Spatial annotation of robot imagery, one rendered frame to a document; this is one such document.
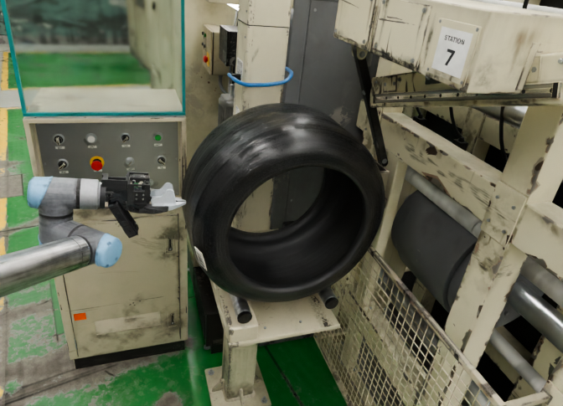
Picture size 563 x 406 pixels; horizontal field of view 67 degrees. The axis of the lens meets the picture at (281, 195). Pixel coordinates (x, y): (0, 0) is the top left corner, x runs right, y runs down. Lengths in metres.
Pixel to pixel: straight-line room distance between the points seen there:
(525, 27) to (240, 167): 0.64
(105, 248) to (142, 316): 1.17
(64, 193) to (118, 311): 1.13
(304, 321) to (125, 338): 1.09
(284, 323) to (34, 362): 1.46
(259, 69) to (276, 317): 0.79
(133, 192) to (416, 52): 0.73
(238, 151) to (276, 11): 0.46
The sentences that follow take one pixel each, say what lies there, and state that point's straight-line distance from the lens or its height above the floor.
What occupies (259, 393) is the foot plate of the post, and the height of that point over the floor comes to 0.01.
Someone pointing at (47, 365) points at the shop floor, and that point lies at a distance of 2.51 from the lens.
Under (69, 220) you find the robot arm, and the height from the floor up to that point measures 1.22.
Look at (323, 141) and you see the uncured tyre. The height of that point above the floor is 1.44.
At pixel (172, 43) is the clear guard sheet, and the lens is 1.65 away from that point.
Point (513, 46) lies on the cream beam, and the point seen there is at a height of 1.73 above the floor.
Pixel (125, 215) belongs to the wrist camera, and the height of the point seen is 1.22.
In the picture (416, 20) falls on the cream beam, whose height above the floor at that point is 1.74.
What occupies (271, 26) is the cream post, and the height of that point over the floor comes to 1.66.
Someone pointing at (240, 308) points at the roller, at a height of 0.92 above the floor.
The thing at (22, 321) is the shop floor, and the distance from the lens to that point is 2.77.
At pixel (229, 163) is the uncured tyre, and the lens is 1.05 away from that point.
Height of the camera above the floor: 1.82
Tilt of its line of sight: 28 degrees down
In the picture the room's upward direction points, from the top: 6 degrees clockwise
